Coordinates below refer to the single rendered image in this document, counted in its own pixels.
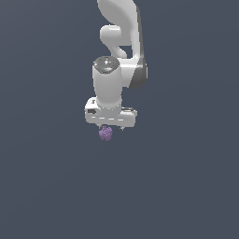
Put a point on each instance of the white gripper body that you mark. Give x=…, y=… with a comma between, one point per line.
x=109, y=115

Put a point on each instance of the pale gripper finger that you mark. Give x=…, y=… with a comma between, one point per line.
x=101, y=126
x=121, y=127

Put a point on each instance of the small purple lumpy object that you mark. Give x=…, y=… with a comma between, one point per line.
x=105, y=133

